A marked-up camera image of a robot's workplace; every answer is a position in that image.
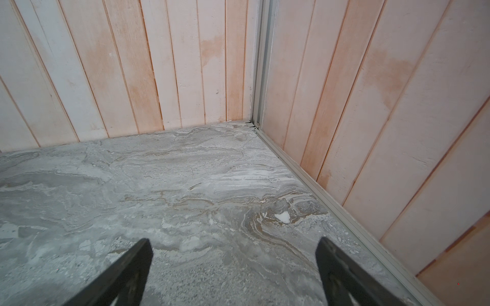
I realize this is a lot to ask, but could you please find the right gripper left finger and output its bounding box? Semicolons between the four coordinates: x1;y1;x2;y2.
65;238;153;305

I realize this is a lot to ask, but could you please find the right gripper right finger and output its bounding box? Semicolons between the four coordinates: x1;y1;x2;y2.
315;237;404;305

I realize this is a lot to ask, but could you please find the right aluminium corner rail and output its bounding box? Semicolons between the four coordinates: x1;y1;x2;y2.
251;0;278;130

